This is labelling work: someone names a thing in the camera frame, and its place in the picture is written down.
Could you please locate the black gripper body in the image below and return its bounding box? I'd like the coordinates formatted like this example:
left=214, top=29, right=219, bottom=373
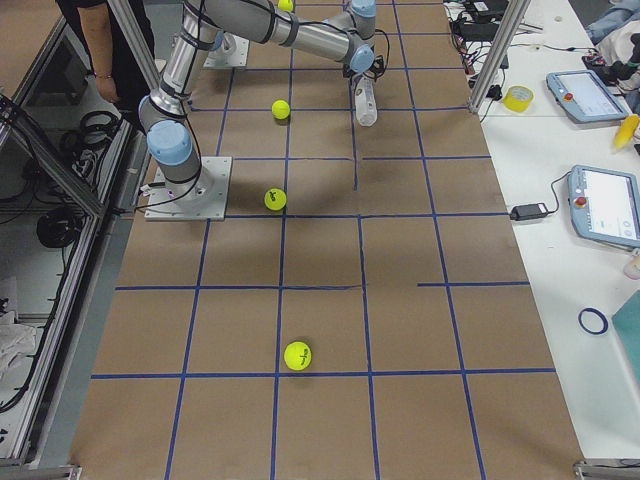
left=344, top=55, right=386, bottom=80

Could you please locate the tennis ball table centre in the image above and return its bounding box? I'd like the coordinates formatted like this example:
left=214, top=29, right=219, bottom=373
left=264, top=188, right=287, bottom=211

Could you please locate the black power adapter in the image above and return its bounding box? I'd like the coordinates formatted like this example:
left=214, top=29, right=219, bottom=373
left=509, top=203, right=550, bottom=221

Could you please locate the teach pendant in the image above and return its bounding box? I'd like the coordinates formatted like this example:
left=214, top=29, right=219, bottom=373
left=567, top=165, right=639, bottom=250
left=546, top=70, right=627, bottom=124

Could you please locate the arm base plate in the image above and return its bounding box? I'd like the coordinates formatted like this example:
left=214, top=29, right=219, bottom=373
left=144, top=156, right=232, bottom=221
left=204, top=32, right=250, bottom=69

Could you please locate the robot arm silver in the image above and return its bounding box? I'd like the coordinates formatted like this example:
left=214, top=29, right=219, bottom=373
left=139, top=1, right=379, bottom=220

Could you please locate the tennis ball near base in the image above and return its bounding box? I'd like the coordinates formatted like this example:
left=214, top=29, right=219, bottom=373
left=271, top=99, right=291, bottom=120
left=283, top=341, right=312, bottom=371

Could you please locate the tennis ball left front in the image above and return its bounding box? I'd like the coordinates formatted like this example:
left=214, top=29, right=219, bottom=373
left=277, top=0, right=295, bottom=12

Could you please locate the blue tape ring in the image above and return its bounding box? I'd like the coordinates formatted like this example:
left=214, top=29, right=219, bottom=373
left=578, top=307, right=609, bottom=335

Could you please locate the person in black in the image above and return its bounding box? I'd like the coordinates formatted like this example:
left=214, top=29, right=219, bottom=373
left=56, top=0, right=150, bottom=132

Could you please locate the teach pendant near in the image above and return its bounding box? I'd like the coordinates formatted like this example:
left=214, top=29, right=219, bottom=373
left=567, top=165, right=639, bottom=250

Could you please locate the yellow banana toy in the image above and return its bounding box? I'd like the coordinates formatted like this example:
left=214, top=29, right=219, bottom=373
left=612, top=114, right=639, bottom=150

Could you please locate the teal board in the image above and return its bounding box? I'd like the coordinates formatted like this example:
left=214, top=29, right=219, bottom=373
left=613, top=291, right=640, bottom=380

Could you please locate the teach pendant far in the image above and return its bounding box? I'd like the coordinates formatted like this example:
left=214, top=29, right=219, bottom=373
left=546, top=70, right=627, bottom=124

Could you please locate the clear tennis ball can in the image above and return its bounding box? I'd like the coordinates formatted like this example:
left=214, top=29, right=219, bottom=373
left=353, top=76, right=378, bottom=127

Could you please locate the black cable coil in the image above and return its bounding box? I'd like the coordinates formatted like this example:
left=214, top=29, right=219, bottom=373
left=59, top=110, right=124, bottom=156

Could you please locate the yellow tape roll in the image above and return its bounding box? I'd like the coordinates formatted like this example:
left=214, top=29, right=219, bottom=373
left=503, top=85, right=534, bottom=113

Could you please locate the aluminium frame post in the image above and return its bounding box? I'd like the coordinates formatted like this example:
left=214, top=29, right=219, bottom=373
left=468, top=0, right=530, bottom=114

